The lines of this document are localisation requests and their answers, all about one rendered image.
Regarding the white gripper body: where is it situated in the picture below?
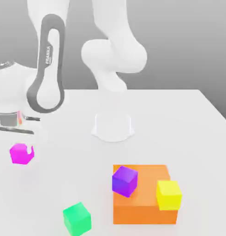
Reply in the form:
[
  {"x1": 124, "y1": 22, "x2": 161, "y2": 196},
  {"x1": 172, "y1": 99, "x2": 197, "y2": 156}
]
[{"x1": 0, "y1": 125, "x2": 42, "y2": 147}]

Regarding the small magenta cube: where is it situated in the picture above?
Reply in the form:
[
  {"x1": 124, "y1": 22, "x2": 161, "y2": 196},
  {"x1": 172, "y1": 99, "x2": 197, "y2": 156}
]
[{"x1": 9, "y1": 142, "x2": 35, "y2": 165}]

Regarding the small green cube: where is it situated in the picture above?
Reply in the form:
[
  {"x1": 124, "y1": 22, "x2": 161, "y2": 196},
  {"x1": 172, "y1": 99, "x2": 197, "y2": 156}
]
[{"x1": 62, "y1": 201, "x2": 92, "y2": 236}]

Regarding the small purple cube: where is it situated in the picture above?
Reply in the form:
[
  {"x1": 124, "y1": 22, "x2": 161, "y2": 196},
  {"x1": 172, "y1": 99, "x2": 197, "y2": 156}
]
[{"x1": 112, "y1": 165, "x2": 139, "y2": 198}]

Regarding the small yellow cube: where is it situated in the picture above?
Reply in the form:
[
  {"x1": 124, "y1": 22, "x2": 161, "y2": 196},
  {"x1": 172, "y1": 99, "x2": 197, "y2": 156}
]
[{"x1": 156, "y1": 180, "x2": 183, "y2": 211}]

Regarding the large orange box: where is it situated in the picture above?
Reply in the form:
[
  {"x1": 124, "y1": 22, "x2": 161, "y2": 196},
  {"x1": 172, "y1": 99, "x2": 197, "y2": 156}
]
[{"x1": 113, "y1": 164, "x2": 179, "y2": 225}]

